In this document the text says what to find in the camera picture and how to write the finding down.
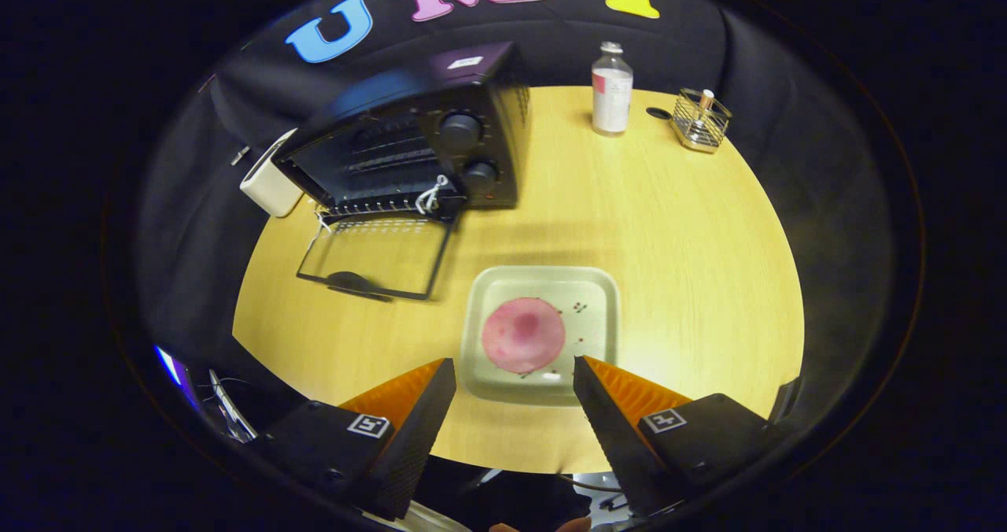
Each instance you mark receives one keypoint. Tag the pale green square plate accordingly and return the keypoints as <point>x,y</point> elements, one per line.
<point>590,288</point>

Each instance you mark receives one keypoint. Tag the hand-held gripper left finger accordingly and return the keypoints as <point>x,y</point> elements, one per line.
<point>413,437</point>

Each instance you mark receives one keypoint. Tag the black toaster oven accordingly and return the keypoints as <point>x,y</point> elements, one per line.
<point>472,83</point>

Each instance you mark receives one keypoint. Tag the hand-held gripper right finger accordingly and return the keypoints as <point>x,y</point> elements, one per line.
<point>614,437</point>

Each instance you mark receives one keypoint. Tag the round pink ham slice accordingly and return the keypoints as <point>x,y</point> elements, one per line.
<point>523,335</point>

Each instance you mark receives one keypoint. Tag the silver backdrop clip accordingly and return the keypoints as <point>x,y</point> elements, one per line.
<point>240,155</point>

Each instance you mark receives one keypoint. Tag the small tube in basket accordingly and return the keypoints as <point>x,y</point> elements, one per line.
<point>706,101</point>

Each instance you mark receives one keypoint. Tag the white bread toaster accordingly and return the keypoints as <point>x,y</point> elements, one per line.
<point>271,186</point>

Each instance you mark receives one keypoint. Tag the clear bottle with pink label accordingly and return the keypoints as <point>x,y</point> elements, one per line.
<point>611,95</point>

